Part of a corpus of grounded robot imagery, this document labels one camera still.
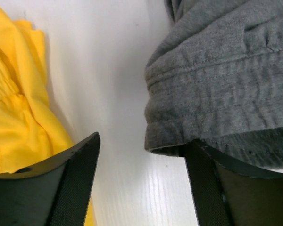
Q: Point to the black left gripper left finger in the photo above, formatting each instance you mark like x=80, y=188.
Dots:
x=53, y=192

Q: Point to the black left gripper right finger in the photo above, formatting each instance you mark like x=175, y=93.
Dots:
x=229, y=192

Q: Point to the yellow shorts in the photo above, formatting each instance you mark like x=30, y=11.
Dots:
x=29, y=130

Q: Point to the grey shorts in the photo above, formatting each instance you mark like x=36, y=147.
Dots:
x=218, y=77

